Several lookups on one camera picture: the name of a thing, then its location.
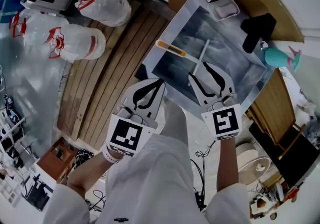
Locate black cabinet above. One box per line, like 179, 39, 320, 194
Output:
248, 110, 320, 189

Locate clear soap dish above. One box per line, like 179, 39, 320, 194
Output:
207, 0, 240, 21

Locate wooden chair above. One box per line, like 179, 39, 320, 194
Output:
246, 67, 307, 160

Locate blue wrapped stack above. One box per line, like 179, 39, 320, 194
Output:
0, 0, 21, 23

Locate grey bag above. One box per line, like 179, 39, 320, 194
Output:
306, 115, 320, 149

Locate person's white shirt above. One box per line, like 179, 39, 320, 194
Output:
44, 100, 251, 224

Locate person's left forearm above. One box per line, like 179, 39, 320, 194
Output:
66, 152, 114, 198

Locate white wristband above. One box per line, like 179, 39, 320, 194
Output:
101, 144, 120, 164

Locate teal spray bottle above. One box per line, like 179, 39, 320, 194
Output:
259, 40, 303, 73

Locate black floor cables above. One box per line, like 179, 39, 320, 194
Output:
189, 140, 216, 209

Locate white floor fan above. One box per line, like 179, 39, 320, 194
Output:
236, 143, 272, 186

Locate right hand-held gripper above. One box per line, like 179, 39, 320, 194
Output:
187, 61, 243, 142

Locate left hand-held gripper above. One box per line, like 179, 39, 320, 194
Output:
106, 79, 167, 158

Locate metal sink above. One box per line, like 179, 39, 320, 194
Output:
141, 0, 275, 116

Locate white orange squeegee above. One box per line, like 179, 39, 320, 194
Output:
155, 39, 214, 87

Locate wooden pallet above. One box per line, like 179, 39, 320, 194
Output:
56, 0, 171, 149

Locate white plastic bags red handles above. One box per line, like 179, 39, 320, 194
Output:
71, 0, 132, 27

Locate person's right forearm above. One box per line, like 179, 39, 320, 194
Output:
216, 139, 240, 193

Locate black faucet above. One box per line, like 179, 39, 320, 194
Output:
240, 13, 277, 54

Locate brown wooden crate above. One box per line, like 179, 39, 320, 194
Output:
37, 137, 79, 184

